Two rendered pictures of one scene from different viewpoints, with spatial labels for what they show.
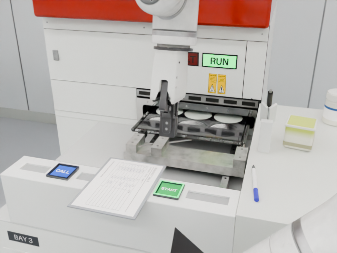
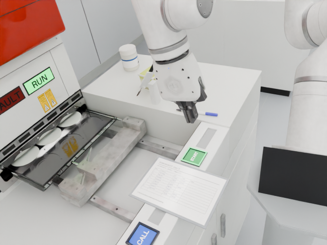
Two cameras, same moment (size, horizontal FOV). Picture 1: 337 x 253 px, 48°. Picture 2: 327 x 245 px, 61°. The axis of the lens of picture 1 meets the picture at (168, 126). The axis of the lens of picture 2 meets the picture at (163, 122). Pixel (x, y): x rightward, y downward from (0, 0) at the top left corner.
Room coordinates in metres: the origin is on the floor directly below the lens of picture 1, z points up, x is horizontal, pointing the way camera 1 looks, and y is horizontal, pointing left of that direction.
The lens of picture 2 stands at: (0.56, 0.52, 1.53)
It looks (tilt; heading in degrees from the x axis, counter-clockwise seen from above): 39 degrees down; 290
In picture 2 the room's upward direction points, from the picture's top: 10 degrees counter-clockwise
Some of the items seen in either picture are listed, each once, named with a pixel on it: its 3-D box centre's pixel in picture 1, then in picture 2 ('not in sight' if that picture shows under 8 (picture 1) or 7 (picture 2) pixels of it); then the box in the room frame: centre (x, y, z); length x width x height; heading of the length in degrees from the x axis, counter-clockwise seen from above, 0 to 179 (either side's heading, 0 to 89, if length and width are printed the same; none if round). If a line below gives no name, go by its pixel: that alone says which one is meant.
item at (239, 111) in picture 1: (194, 115); (46, 139); (1.25, -0.09, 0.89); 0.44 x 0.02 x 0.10; 73
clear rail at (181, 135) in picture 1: (186, 136); (83, 149); (1.08, -0.06, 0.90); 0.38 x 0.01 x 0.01; 73
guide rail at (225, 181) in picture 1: (227, 174); (133, 141); (0.95, -0.17, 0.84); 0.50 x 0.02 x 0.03; 163
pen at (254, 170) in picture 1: (255, 181); (196, 112); (0.71, -0.19, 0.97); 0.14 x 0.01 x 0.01; 171
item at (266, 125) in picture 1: (266, 124); (149, 85); (0.87, -0.25, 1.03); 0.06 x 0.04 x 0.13; 163
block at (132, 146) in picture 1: (135, 142); (72, 188); (1.04, 0.10, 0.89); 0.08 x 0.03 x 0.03; 163
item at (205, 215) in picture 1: (117, 207); (175, 208); (0.72, 0.12, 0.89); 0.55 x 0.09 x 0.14; 73
